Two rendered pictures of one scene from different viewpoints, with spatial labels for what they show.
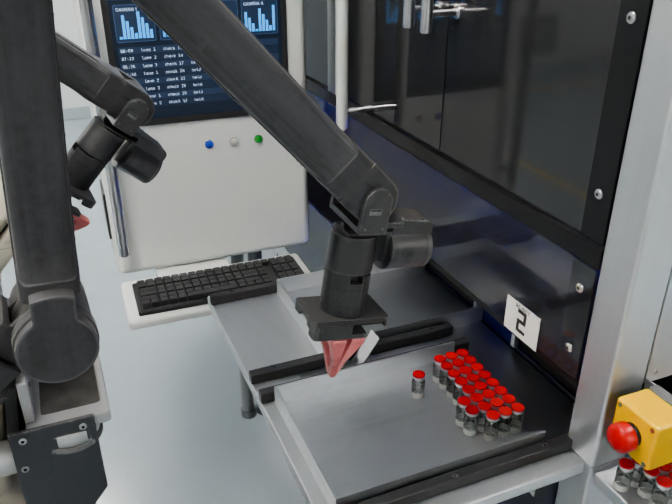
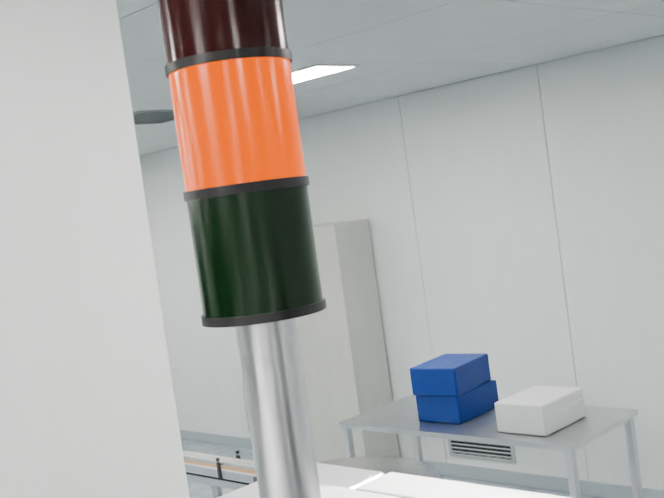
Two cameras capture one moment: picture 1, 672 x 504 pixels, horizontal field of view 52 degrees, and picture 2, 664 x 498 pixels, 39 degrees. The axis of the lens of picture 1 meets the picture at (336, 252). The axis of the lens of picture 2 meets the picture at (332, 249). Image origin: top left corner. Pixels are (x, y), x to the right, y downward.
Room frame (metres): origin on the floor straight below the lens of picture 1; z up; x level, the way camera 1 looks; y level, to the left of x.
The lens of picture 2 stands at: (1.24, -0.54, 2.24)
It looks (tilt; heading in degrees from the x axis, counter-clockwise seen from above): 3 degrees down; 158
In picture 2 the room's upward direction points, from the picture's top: 8 degrees counter-clockwise
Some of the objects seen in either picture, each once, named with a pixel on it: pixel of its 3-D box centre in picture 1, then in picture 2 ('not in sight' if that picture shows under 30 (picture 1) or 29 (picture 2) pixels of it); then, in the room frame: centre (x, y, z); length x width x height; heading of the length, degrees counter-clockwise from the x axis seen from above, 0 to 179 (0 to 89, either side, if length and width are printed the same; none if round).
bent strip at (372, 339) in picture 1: (339, 356); not in sight; (1.00, -0.01, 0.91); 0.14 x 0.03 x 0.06; 113
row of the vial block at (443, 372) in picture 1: (463, 395); not in sight; (0.90, -0.21, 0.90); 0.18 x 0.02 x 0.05; 23
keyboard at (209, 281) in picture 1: (221, 281); not in sight; (1.43, 0.27, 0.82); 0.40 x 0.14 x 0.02; 111
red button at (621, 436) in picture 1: (625, 436); not in sight; (0.70, -0.38, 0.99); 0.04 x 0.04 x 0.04; 23
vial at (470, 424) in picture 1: (470, 420); not in sight; (0.83, -0.21, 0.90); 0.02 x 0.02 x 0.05
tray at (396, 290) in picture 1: (376, 299); not in sight; (1.21, -0.08, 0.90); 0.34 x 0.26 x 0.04; 113
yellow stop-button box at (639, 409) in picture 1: (651, 427); not in sight; (0.72, -0.42, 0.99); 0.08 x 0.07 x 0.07; 113
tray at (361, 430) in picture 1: (403, 416); not in sight; (0.85, -0.11, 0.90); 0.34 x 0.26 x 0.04; 113
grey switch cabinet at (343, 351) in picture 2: not in sight; (314, 349); (-6.00, 2.17, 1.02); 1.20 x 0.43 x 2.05; 23
